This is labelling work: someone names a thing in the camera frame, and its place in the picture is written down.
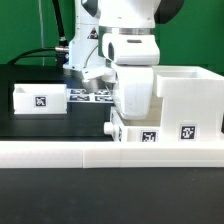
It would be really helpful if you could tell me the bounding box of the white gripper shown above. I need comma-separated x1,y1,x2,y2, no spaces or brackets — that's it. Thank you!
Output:
81,29,160,120

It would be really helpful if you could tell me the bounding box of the white drawer cabinet frame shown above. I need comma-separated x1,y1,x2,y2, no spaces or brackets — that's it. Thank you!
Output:
153,66,224,142

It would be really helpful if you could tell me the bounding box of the white front drawer box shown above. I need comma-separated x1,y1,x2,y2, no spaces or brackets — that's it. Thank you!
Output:
104,106,160,143

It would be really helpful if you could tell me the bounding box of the white drawer box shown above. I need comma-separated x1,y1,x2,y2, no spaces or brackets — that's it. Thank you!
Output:
13,84,67,114
104,106,160,143

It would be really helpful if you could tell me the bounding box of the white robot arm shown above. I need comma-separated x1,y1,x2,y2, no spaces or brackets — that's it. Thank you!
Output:
63,0,185,120

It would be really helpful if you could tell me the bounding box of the fiducial marker sheet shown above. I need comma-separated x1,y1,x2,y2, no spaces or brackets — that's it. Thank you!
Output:
67,89,113,104

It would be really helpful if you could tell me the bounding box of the white L-shaped border fence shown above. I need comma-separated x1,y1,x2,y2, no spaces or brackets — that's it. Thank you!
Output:
0,141,224,168

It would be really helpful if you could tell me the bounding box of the black cable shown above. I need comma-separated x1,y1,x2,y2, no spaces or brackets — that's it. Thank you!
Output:
7,0,70,66

